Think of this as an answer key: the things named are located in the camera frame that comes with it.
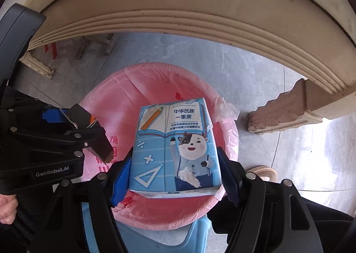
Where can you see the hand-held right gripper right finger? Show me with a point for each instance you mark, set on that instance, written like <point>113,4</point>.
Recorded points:
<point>229,183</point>

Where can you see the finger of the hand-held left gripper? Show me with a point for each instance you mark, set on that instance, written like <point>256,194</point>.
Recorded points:
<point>55,141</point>
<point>50,114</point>

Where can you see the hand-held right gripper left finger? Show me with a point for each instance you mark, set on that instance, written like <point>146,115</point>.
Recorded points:
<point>121,179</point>

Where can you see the blue cartoon milk carton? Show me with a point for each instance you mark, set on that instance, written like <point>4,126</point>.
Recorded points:
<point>172,158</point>

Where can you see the bin with pink liner bag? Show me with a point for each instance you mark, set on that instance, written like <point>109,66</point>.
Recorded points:
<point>111,97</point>

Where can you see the person's left hand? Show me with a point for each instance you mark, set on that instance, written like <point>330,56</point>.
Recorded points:
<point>6,210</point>

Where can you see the beige slipper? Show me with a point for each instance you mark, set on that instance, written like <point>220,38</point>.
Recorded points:
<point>262,174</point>

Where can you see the light blue plastic stool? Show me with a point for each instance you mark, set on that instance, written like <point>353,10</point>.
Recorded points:
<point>155,239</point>

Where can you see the small wooden stool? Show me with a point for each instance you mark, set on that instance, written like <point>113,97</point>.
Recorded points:
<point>94,44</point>

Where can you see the person's dark trousers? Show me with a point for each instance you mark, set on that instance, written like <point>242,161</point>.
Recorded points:
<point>328,228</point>

